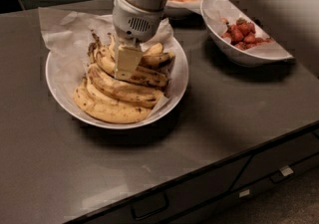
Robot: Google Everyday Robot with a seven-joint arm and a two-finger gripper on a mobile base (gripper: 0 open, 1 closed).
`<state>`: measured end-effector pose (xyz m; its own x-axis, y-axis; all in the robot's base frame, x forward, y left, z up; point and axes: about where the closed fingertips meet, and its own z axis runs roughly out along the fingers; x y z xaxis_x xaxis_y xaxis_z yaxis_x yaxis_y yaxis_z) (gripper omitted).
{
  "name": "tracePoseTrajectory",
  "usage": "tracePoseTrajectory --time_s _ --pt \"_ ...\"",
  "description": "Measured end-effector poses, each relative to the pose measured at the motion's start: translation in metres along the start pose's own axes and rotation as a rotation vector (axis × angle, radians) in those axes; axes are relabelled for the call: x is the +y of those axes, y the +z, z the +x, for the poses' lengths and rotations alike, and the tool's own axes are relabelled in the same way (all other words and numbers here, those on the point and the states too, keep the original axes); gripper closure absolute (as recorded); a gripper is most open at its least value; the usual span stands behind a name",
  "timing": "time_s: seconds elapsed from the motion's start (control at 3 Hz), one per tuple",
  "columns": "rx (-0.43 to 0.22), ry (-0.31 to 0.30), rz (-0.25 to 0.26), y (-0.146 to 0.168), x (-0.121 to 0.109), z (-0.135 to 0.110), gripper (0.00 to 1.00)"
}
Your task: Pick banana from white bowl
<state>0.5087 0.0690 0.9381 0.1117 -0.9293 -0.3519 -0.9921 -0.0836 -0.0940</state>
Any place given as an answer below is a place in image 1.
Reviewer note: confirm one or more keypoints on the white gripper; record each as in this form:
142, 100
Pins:
133, 22

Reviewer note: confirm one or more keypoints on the spotted banana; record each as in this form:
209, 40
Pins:
148, 61
140, 95
99, 53

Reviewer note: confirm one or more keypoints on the small back banana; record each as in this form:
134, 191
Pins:
154, 49

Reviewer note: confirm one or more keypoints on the pale inner banana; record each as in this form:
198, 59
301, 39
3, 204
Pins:
95, 93

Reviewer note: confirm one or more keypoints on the large white banana bowl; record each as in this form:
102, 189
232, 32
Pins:
67, 35

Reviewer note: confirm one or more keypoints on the bottom front banana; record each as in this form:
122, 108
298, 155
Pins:
105, 112

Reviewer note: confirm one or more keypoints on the white bowl with orange fruit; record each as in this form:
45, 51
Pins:
181, 10

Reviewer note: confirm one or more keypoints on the white bowl with strawberries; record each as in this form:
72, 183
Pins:
229, 52

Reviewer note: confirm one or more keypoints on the white paper under bananas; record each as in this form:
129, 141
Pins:
107, 83

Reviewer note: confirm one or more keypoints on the paper liner under strawberries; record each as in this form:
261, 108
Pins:
219, 9

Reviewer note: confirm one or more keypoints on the red strawberries pile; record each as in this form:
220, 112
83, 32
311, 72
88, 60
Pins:
242, 34

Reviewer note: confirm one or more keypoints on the small silver drawer latch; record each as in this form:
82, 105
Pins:
244, 193

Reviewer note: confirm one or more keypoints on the left dark drawer handle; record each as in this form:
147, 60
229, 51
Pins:
149, 206

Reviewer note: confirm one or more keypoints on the right drawer handle with latch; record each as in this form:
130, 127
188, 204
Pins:
282, 174

